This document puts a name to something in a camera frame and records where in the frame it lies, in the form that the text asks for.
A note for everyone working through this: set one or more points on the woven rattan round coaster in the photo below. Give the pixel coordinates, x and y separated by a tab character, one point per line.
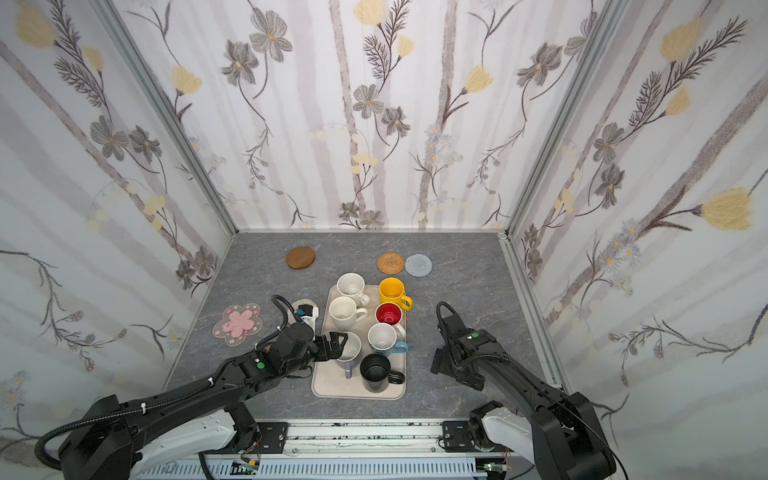
390	263

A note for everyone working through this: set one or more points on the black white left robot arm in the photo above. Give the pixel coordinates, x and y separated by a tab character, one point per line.
120	440

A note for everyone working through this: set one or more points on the beige serving tray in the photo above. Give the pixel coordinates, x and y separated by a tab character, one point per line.
342	380

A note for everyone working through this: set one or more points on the white mug purple handle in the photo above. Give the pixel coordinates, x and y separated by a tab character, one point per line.
351	355

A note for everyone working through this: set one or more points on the grey blue woven coaster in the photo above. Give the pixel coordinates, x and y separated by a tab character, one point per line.
418	265

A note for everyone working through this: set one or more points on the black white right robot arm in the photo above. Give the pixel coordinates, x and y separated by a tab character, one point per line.
557	433

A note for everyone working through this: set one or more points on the aluminium mounting rail frame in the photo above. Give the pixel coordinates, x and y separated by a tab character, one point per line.
361	438

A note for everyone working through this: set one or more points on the yellow mug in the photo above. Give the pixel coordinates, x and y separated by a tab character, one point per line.
392	290

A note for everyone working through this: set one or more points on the pink flower shaped coaster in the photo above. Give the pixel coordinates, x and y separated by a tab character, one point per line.
238	323

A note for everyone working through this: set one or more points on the colourful woven round coaster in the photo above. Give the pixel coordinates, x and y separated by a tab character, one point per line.
305	307

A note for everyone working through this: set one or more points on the black mug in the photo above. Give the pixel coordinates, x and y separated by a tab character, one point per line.
378	373

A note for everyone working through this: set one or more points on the plain white mug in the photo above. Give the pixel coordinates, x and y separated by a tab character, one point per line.
345	313

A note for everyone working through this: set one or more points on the dark wooden round coaster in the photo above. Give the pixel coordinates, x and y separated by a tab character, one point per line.
300	257

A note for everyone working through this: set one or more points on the white mug blue handle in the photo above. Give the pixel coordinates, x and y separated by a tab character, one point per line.
387	339

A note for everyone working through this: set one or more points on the speckled white mug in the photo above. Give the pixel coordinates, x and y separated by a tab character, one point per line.
352	285

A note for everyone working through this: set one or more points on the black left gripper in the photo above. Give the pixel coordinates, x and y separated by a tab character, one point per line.
323	347

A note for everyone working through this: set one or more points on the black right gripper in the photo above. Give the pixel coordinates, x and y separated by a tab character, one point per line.
447	363

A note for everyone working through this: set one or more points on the white slotted cable duct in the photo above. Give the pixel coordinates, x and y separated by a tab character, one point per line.
349	468

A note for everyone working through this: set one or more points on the white mug red inside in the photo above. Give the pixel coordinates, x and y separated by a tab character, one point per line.
393	315

